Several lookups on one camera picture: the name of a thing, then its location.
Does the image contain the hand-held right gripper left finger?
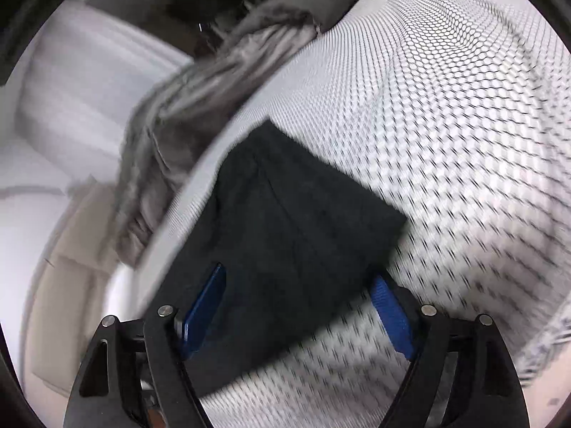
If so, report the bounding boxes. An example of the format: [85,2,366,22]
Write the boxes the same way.
[62,263,227,428]

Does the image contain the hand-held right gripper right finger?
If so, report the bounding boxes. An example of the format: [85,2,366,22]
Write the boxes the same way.
[370,275,531,428]

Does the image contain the black pants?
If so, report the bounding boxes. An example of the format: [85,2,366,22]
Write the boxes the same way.
[147,120,409,397]

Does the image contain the beige padded headboard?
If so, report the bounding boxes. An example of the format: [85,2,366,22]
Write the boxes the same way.
[22,183,148,411]

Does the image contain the grey duvet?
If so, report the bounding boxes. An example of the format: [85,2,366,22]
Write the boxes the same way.
[113,0,367,268]

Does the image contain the white curtain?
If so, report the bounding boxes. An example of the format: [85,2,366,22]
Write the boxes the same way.
[18,4,192,174]

